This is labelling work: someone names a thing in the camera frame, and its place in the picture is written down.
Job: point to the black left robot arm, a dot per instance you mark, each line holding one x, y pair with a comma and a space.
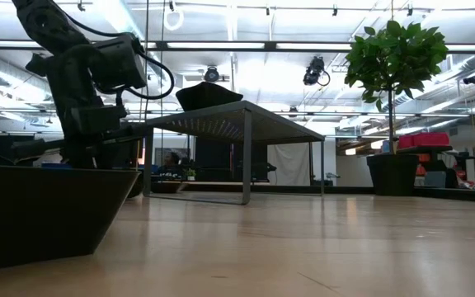
48, 24

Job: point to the person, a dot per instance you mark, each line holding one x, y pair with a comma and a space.
172, 158

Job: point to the small potted plant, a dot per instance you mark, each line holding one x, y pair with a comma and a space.
191, 175

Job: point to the large black planter box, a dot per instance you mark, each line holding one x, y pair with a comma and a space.
35, 214

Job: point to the black ceiling spotlight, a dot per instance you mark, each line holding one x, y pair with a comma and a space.
313, 71
211, 74
472, 78

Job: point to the grey perforated metal rack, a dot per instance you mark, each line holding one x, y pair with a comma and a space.
237, 123

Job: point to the white hanging sheet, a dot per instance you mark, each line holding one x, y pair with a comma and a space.
289, 163

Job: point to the overhead LED light bar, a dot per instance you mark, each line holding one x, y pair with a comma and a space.
303, 45

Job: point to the potted green plant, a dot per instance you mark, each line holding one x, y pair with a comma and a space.
394, 62

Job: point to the red storage bin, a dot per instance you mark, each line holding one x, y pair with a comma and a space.
427, 139

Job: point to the grey box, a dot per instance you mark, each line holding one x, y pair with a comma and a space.
435, 179

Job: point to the black aluminium table frame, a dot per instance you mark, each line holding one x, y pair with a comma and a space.
295, 189

